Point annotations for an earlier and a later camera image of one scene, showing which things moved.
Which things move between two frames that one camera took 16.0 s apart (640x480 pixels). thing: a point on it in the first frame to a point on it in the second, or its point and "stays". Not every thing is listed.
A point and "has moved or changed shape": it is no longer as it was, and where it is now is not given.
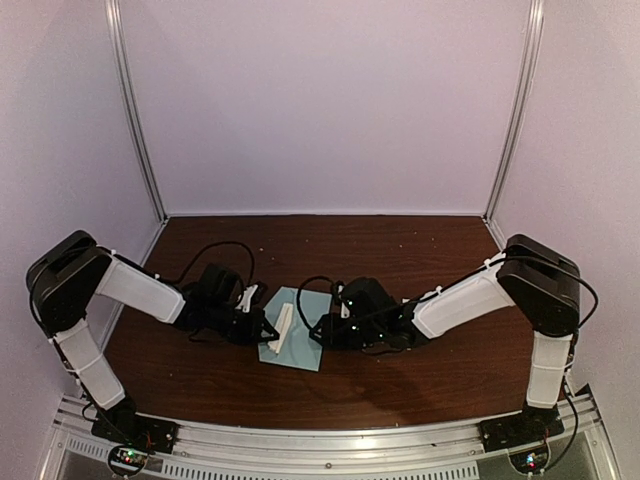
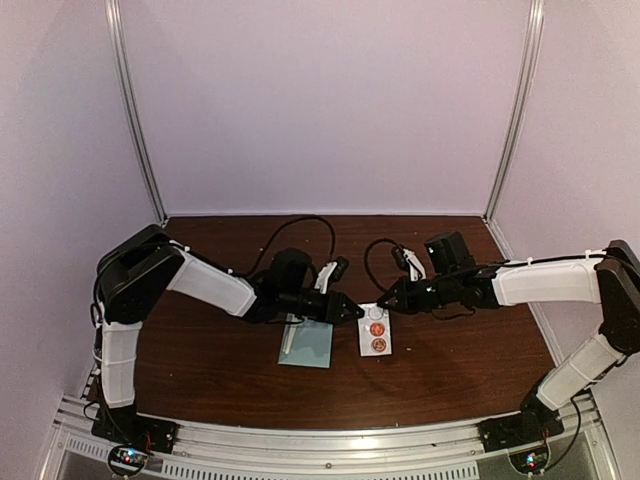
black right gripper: [332, 334] to [406, 301]
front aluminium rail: [445, 450] stays
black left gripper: [252, 334] to [333, 309]
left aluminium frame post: [126, 78] stays
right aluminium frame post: [536, 13] stays
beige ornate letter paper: [281, 325] to [289, 332]
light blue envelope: [298, 349] has moved or changed shape
